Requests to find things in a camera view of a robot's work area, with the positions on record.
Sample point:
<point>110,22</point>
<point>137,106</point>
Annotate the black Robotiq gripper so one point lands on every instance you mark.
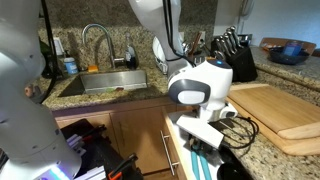
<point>200,146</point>

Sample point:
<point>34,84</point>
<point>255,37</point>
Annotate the black and orange clamp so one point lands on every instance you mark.
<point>95,131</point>
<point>121,165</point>

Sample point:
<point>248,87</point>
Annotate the clear dish soap bottle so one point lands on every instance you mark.
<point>130,56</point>

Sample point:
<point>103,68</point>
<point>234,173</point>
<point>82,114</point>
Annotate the green mesh scrubber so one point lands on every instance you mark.
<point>110,90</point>

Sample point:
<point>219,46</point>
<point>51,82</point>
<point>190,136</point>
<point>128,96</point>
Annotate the wooden kitchen drawer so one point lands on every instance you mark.
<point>176,146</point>

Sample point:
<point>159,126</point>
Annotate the white wall outlet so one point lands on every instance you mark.
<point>59,46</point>

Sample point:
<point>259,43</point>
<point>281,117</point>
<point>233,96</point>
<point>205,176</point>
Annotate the orange sponge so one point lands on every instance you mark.
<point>93,68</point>

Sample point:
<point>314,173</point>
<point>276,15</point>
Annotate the dark green bottle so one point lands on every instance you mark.
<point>45,63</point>

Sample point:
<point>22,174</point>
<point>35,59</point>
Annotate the wooden base cabinet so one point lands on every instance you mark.
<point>136,133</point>

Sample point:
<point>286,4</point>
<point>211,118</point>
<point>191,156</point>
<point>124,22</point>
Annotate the dish rack utensil holder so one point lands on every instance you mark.
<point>195,46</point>

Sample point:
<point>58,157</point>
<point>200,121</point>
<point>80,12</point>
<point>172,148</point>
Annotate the stainless steel sink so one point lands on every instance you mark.
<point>113,80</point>

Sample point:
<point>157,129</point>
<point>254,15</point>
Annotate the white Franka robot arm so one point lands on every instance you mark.
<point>20,116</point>

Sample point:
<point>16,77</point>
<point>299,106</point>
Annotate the black round plastic lid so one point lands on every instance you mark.
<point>231,173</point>

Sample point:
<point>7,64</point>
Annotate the large wooden cutting board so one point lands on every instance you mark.
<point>293,145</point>

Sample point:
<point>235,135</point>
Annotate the dark blue bowl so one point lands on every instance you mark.
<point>288,56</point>

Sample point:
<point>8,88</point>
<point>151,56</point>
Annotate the small blue label container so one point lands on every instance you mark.
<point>70,66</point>

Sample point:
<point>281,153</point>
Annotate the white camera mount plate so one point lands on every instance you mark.
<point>200,131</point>

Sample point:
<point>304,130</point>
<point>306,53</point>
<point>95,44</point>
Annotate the white dinner plate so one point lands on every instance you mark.
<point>158,50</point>

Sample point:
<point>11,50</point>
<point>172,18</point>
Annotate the small wooden cutting board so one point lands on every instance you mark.
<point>273,106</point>

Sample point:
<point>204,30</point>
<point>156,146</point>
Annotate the black knife block with knives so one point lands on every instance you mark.
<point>241,66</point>

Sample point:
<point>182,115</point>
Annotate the steel kitchen faucet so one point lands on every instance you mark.
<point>110,43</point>

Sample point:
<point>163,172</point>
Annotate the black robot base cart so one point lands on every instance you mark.
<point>93,150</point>

